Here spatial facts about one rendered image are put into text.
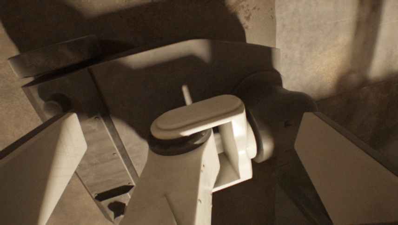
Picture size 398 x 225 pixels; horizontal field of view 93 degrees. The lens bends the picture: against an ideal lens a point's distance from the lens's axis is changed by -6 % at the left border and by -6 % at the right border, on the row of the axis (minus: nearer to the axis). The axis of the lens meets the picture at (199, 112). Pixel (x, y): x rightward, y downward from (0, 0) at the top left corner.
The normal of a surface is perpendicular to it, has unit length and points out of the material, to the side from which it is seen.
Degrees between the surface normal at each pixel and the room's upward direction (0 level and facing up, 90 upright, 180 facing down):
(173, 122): 90
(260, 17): 0
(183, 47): 0
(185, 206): 90
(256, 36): 0
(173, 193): 90
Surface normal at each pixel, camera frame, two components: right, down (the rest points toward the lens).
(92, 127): 0.24, 0.40
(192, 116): -0.21, -0.87
